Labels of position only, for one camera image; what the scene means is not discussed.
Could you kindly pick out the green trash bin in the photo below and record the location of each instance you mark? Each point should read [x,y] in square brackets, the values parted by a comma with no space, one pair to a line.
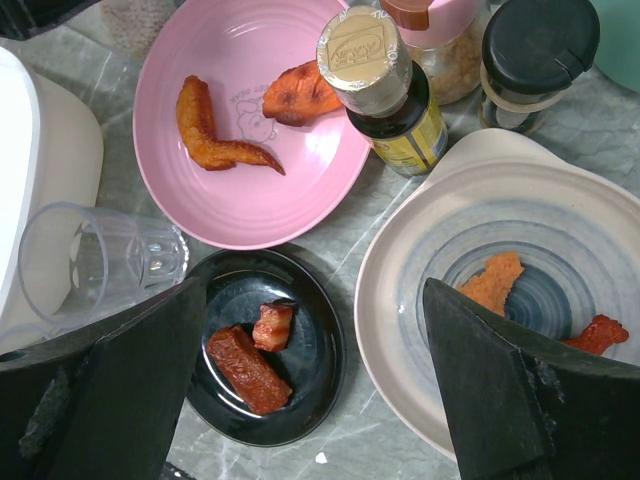
[618,53]

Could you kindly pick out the orange nugget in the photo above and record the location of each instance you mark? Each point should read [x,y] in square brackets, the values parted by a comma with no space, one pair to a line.
[491,288]

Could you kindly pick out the clear plastic cup lower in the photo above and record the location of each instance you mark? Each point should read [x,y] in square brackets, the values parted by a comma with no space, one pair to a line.
[21,336]

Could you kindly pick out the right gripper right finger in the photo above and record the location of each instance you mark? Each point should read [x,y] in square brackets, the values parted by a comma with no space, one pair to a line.
[520,405]

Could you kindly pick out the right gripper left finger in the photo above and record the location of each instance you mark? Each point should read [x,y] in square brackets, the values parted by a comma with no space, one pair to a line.
[103,401]

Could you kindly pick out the small pork belly piece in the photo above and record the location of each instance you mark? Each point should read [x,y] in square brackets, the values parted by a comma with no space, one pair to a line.
[271,332]

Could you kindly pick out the red meat slab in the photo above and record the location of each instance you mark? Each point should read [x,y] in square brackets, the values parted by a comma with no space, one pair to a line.
[250,375]

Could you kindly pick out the chicken wing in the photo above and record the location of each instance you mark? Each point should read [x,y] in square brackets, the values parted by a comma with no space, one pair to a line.
[197,128]

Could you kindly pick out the black cap pepper shaker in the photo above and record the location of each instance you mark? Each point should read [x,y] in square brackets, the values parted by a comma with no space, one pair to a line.
[532,52]

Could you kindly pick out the pink lid seasoning jar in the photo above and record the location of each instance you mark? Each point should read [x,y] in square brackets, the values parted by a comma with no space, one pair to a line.
[445,38]

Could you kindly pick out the red chicken piece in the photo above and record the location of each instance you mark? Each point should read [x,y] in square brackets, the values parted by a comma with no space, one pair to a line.
[599,335]

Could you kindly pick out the clear plastic cup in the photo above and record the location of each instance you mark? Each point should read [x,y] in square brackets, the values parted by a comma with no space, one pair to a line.
[78,264]
[21,336]

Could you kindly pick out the pink plate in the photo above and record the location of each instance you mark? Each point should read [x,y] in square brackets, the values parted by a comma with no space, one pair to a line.
[239,48]

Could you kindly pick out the beige blue ceramic plate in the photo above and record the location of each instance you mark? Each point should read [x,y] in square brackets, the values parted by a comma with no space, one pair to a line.
[575,232]

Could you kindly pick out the black round plate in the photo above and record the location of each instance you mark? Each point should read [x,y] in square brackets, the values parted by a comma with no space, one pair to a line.
[312,363]

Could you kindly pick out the white plastic tub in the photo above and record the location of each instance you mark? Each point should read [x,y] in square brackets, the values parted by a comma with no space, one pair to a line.
[51,150]

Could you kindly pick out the clear plastic cup upper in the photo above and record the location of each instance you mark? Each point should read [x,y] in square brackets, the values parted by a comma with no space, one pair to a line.
[78,264]

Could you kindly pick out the orange fried food piece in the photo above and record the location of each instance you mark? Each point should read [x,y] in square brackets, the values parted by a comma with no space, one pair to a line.
[298,96]

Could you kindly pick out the brown sauce bottle yellow label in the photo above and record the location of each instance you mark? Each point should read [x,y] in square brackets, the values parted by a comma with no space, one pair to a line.
[386,94]

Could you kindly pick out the black lid spice jar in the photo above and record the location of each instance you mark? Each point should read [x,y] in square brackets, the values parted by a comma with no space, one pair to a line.
[133,25]

